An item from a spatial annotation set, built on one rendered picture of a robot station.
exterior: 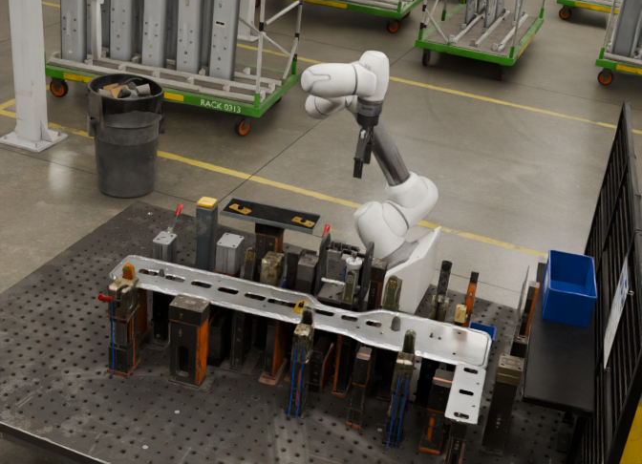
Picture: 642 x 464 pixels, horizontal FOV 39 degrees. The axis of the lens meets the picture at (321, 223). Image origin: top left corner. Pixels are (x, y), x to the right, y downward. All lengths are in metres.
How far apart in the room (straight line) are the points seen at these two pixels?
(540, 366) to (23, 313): 1.96
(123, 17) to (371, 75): 4.91
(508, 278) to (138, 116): 2.51
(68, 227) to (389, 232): 2.58
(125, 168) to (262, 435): 3.23
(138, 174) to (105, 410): 3.06
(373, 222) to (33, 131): 3.69
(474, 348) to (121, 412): 1.21
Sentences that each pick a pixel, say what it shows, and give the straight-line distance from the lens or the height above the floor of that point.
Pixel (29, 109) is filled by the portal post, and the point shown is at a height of 0.27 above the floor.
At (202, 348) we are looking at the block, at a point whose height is 0.86.
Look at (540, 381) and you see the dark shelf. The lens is 3.02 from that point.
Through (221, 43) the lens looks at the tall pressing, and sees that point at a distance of 7.43.
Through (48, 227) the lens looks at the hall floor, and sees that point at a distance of 5.81.
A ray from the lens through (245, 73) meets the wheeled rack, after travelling 7.64.
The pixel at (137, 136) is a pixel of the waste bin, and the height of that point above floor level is 0.46.
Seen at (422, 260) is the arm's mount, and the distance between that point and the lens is 3.69.
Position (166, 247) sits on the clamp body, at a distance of 3.45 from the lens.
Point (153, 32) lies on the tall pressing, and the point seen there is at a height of 0.58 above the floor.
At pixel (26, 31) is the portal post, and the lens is 6.69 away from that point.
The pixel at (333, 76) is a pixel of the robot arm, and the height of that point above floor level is 1.81.
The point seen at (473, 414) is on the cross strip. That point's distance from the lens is 2.86.
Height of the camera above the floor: 2.74
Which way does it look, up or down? 27 degrees down
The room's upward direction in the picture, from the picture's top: 6 degrees clockwise
